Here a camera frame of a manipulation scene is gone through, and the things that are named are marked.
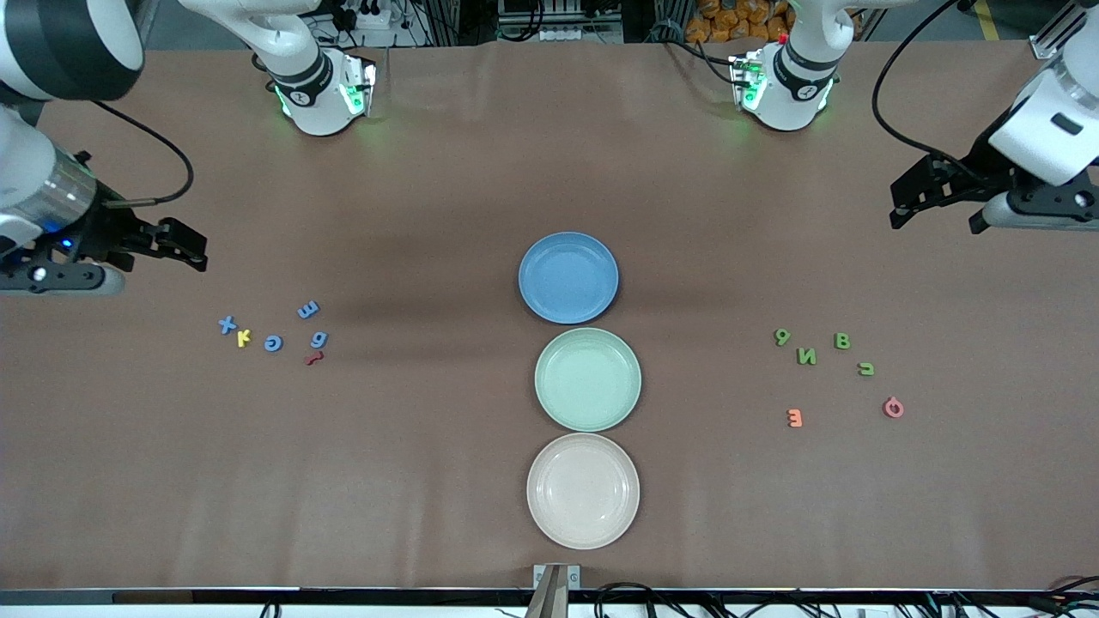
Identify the orange bag pile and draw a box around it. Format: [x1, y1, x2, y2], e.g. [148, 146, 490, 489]
[684, 0, 795, 44]

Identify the white power strip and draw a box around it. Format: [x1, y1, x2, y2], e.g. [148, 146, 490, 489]
[339, 4, 404, 35]

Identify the blue round plate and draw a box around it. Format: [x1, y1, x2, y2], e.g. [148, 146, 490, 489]
[518, 232, 620, 325]

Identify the green round plate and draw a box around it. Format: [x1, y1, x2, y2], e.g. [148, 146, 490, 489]
[534, 327, 642, 433]

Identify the metal equipment rack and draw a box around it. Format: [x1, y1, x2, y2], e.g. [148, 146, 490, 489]
[496, 0, 626, 44]

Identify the beige round plate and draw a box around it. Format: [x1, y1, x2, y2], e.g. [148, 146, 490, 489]
[526, 433, 641, 550]

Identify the aluminium frame profile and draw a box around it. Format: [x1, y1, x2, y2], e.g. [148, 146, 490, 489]
[1029, 0, 1090, 59]

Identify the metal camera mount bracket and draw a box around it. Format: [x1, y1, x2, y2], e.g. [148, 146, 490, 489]
[532, 562, 582, 618]

